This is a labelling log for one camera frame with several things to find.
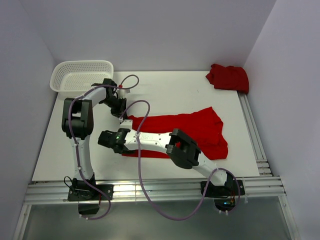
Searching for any right side aluminium rail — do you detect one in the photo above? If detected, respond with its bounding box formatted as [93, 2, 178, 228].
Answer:
[238, 93, 273, 177]

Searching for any bright red t-shirt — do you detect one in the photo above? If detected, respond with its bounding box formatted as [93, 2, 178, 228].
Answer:
[128, 107, 229, 161]

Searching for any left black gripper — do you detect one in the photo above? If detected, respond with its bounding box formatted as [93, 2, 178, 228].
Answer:
[101, 96, 128, 120]

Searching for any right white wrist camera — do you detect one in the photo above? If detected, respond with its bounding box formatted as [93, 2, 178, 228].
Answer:
[119, 118, 133, 130]

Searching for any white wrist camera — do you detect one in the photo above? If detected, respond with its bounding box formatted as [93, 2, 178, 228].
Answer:
[117, 89, 131, 99]
[119, 118, 133, 130]

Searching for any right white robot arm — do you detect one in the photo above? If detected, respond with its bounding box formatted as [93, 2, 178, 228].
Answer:
[98, 128, 234, 195]

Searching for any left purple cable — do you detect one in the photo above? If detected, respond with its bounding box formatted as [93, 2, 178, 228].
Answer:
[68, 74, 140, 221]

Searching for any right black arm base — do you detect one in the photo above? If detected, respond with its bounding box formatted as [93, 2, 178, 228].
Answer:
[205, 179, 246, 211]

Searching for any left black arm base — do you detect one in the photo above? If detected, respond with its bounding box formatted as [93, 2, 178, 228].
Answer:
[63, 175, 114, 217]

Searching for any dark red t-shirt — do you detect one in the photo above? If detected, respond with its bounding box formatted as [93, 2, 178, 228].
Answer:
[205, 63, 250, 94]

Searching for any front aluminium rail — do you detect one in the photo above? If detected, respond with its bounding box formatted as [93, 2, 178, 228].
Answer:
[23, 176, 286, 205]

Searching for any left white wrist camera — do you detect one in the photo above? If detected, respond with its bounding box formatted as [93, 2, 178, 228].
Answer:
[117, 89, 131, 99]

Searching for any aluminium rail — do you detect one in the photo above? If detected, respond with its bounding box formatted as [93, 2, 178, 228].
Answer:
[23, 176, 286, 205]
[238, 93, 273, 177]

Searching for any white perforated plastic basket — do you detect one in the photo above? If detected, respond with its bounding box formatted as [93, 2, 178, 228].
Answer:
[49, 60, 114, 98]

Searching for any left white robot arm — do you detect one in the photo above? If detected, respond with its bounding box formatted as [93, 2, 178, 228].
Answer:
[61, 78, 127, 200]

